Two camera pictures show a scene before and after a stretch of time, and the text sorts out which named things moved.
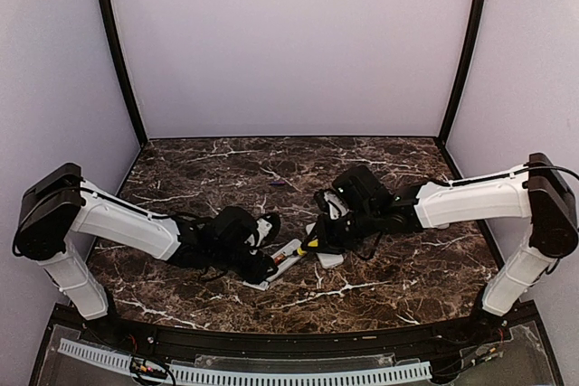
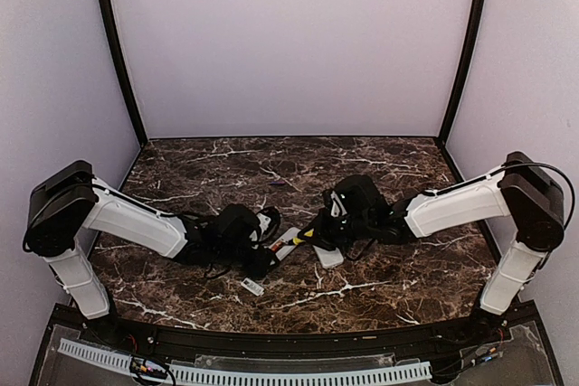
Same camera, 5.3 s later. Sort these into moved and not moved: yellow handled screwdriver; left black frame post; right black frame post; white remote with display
Moved: white remote with display; yellow handled screwdriver
Not moved: left black frame post; right black frame post
